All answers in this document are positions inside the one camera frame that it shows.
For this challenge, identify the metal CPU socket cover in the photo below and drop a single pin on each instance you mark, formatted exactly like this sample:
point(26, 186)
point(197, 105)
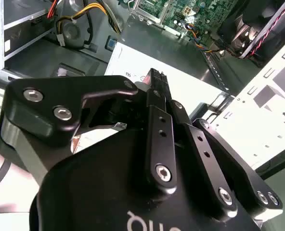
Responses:
point(135, 8)

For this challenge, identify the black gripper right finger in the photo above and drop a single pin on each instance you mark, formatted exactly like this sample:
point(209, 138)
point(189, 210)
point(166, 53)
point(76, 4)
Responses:
point(208, 173)

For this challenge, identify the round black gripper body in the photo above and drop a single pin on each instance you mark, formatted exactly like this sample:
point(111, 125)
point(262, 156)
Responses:
point(96, 192)

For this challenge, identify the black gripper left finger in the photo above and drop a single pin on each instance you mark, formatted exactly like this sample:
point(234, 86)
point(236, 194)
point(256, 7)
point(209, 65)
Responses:
point(36, 113)

